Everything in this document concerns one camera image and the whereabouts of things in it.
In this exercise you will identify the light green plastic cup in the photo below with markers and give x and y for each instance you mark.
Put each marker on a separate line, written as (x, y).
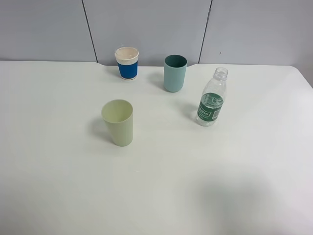
(118, 117)

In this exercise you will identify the clear water bottle green label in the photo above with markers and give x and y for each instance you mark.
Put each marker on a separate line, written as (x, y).
(212, 98)

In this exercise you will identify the teal plastic cup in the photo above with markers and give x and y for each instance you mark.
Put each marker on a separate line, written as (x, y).
(174, 72)

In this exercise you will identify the blue white paper cup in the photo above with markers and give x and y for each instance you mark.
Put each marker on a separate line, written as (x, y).
(127, 59)

